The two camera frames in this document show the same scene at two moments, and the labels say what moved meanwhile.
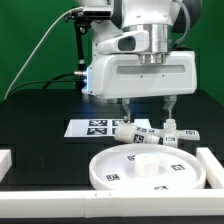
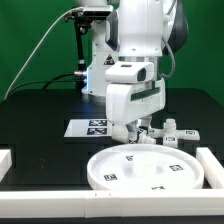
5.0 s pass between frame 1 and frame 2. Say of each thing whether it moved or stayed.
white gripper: moved
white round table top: stayed
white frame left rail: stayed
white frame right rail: stayed
